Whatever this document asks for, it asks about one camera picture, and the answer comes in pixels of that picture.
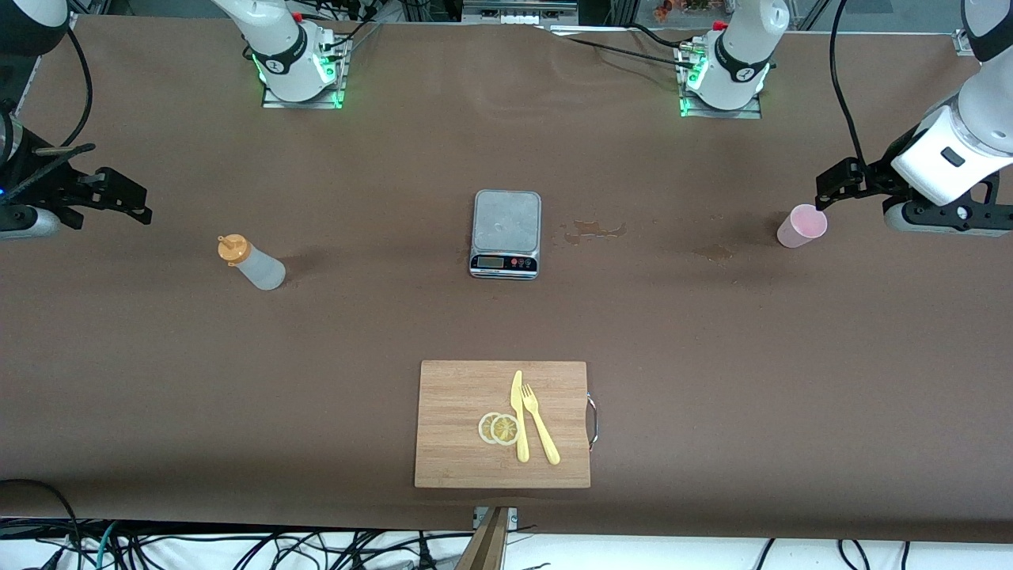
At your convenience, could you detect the wooden beam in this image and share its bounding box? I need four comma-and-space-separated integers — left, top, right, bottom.
455, 507, 509, 570

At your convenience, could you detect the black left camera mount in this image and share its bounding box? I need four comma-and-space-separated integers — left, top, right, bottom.
902, 178, 1013, 233

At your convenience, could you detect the yellow plastic fork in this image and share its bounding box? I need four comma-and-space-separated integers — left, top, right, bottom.
521, 383, 561, 466

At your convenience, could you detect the orange items pile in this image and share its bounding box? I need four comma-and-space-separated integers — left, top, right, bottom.
653, 0, 713, 23

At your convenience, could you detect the silver digital kitchen scale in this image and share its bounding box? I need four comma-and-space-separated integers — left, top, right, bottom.
469, 188, 542, 280

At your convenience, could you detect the sauce bottle with orange cap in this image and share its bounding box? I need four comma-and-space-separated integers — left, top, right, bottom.
218, 234, 287, 291

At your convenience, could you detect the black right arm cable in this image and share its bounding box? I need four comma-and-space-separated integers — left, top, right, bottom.
63, 28, 96, 155

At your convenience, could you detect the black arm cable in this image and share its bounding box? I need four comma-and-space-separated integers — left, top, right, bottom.
828, 0, 871, 167
63, 28, 96, 155

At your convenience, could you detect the wooden cutting board with handle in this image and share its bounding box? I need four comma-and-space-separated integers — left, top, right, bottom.
414, 360, 599, 489

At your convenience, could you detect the teal cable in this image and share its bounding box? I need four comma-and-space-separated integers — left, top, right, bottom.
93, 521, 121, 570

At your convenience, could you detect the yellow plastic knife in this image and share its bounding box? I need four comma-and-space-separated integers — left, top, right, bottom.
510, 370, 530, 464

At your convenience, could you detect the black looped cable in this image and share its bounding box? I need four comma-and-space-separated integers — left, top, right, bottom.
0, 478, 84, 570

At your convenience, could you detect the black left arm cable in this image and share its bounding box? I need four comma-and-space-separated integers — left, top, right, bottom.
828, 0, 871, 167

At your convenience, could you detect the pink plastic cup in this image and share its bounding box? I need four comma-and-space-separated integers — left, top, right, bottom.
776, 203, 829, 249

